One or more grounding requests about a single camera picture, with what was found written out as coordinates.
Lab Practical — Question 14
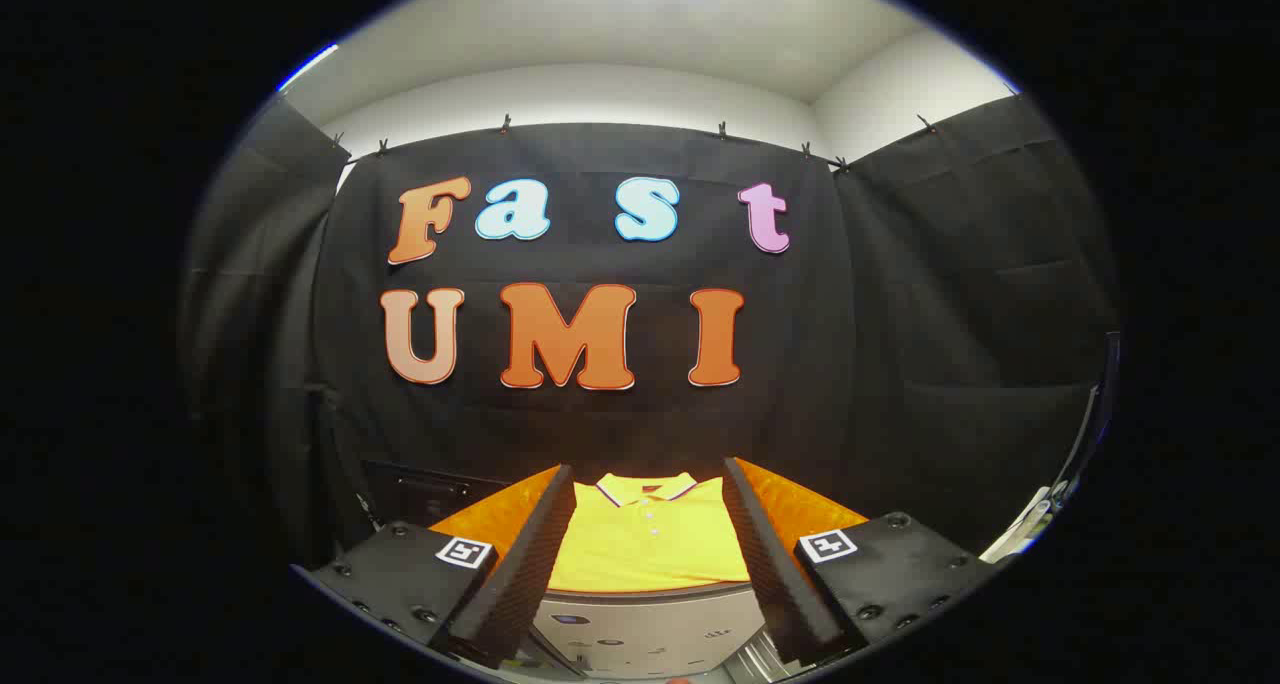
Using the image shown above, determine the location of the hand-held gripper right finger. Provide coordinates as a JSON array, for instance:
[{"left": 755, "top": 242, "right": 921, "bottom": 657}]
[{"left": 722, "top": 456, "right": 1001, "bottom": 668}]

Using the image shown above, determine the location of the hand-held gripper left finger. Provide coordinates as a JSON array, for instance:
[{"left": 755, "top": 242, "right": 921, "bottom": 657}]
[{"left": 305, "top": 464, "right": 578, "bottom": 670}]

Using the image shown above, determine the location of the yellow polo shirt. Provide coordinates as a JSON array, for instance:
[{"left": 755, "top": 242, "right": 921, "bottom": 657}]
[{"left": 548, "top": 472, "right": 751, "bottom": 595}]

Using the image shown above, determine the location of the dark washing machine lid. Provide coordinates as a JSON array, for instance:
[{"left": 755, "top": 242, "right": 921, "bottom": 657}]
[{"left": 360, "top": 459, "right": 511, "bottom": 530}]

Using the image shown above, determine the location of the silver grey washing machine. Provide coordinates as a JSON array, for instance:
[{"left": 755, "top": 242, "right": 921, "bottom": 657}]
[{"left": 500, "top": 579, "right": 801, "bottom": 683}]

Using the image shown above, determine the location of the black backdrop cloth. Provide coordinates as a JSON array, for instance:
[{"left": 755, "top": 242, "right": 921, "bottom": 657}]
[{"left": 180, "top": 94, "right": 1121, "bottom": 575}]

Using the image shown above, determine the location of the ceiling light strip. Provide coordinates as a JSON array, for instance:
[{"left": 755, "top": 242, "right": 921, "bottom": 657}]
[{"left": 280, "top": 44, "right": 339, "bottom": 90}]

